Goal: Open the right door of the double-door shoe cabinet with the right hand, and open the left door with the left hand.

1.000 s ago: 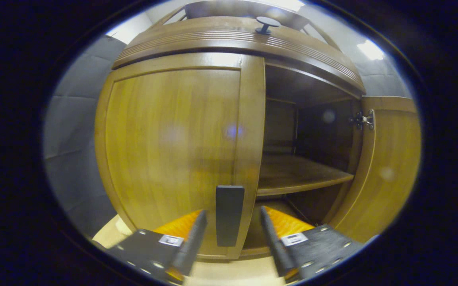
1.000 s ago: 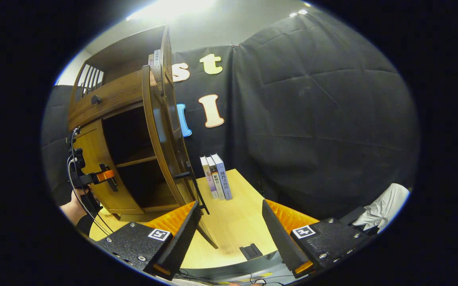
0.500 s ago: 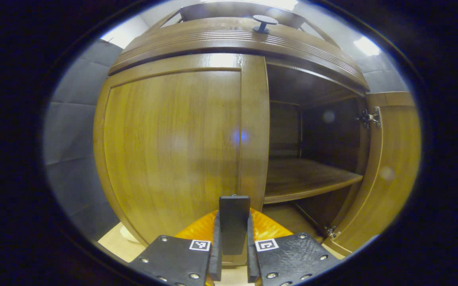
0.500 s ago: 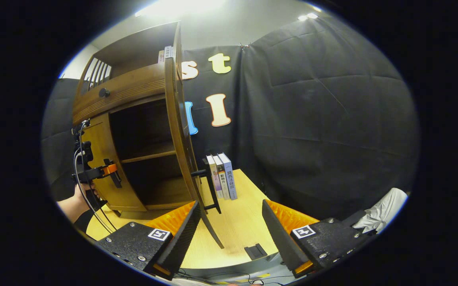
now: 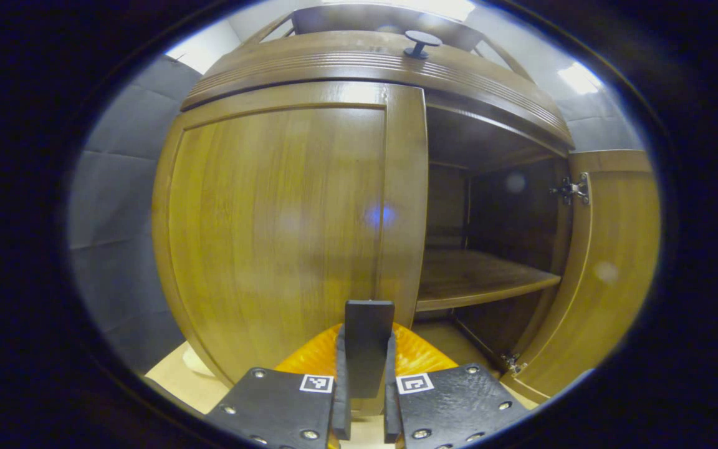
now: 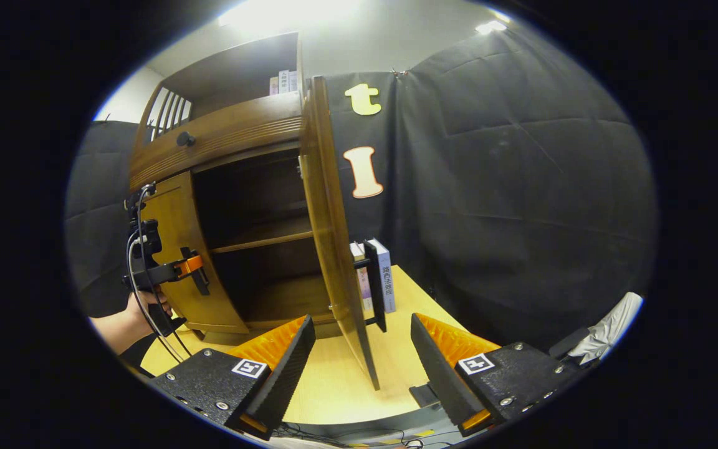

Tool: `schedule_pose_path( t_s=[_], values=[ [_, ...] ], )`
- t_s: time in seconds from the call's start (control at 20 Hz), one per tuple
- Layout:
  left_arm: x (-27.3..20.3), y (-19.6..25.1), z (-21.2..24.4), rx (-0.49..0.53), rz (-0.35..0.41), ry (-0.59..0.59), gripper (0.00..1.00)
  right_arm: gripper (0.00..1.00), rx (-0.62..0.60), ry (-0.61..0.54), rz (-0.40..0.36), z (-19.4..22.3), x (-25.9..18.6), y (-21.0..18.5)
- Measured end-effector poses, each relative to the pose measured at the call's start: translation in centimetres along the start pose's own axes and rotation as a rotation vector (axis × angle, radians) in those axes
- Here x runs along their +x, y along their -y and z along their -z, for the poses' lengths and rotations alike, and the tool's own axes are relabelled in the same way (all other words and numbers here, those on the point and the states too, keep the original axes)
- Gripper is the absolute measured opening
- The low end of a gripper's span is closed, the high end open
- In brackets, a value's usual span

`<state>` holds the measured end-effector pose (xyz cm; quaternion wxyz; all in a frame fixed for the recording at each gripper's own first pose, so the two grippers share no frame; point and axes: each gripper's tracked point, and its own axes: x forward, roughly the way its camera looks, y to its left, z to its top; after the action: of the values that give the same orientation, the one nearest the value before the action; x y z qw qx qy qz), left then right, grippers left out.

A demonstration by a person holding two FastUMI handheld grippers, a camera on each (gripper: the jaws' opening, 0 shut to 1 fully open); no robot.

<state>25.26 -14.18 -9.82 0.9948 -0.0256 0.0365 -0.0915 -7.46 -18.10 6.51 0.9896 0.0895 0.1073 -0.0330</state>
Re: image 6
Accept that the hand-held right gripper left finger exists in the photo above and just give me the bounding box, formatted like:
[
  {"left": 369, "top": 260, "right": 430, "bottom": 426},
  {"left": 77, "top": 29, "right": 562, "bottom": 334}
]
[{"left": 150, "top": 315, "right": 317, "bottom": 440}]

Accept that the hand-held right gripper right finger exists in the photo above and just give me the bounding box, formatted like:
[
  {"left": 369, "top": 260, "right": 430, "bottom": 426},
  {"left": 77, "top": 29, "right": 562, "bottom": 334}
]
[{"left": 410, "top": 313, "right": 584, "bottom": 437}]

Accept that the wooden cabinet door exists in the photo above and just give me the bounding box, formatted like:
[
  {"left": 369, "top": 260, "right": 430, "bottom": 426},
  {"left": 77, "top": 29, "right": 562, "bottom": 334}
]
[
  {"left": 300, "top": 76, "right": 382, "bottom": 392},
  {"left": 140, "top": 171, "right": 251, "bottom": 334}
]

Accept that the wooden double-door shoe cabinet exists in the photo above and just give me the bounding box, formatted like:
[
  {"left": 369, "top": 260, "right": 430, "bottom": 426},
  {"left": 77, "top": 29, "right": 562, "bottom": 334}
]
[{"left": 128, "top": 31, "right": 360, "bottom": 347}]

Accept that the wooden inner cabinet shelf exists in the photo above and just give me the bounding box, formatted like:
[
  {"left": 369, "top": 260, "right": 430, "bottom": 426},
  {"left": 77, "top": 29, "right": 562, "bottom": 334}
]
[{"left": 209, "top": 215, "right": 335, "bottom": 254}]

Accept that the blue and white book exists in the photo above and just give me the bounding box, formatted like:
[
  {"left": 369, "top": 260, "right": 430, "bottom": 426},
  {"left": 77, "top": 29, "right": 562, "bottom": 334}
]
[{"left": 368, "top": 238, "right": 397, "bottom": 314}]

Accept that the white book with colourful spine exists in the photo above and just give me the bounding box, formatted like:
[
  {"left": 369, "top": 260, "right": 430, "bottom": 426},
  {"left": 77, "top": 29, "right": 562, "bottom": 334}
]
[{"left": 350, "top": 242, "right": 375, "bottom": 312}]

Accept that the white cloth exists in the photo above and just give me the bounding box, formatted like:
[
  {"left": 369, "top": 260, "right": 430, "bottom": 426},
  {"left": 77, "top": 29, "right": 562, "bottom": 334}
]
[{"left": 568, "top": 292, "right": 644, "bottom": 365}]

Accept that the black backdrop cloth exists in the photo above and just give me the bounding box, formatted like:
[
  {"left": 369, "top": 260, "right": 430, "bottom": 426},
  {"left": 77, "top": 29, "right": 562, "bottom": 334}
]
[{"left": 65, "top": 25, "right": 658, "bottom": 353}]

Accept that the large ceiling light panel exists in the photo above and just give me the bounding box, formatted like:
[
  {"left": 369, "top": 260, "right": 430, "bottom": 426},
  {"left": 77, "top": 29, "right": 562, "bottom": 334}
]
[{"left": 219, "top": 0, "right": 360, "bottom": 32}]

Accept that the black left door handle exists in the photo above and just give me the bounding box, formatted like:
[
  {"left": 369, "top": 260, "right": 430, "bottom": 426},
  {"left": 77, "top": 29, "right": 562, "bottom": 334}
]
[{"left": 191, "top": 249, "right": 211, "bottom": 296}]

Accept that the black door handle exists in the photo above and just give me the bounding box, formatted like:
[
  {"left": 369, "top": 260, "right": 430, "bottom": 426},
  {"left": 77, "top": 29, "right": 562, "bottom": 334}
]
[
  {"left": 354, "top": 240, "right": 388, "bottom": 333},
  {"left": 191, "top": 249, "right": 211, "bottom": 296}
]

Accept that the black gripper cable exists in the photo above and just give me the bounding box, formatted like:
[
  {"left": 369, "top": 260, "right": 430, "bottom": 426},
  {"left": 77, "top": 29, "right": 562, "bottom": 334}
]
[{"left": 125, "top": 182, "right": 193, "bottom": 364}]

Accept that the black right door handle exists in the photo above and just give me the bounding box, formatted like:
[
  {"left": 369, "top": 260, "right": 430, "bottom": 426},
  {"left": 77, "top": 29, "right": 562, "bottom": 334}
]
[{"left": 354, "top": 240, "right": 388, "bottom": 333}]

